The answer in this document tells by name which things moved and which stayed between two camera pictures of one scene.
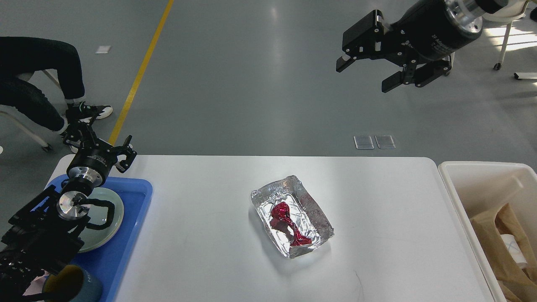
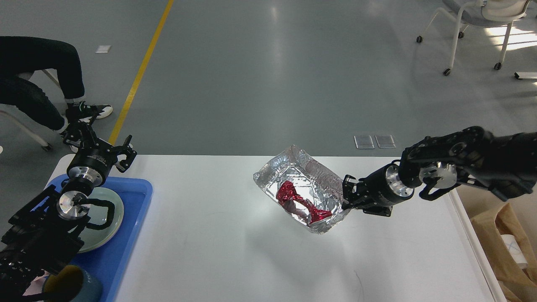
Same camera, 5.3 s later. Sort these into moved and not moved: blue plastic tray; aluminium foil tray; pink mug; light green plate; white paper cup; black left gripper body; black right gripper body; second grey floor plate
Moved: black right gripper body; aluminium foil tray
Not moved: pink mug; white paper cup; blue plastic tray; light green plate; black left gripper body; second grey floor plate
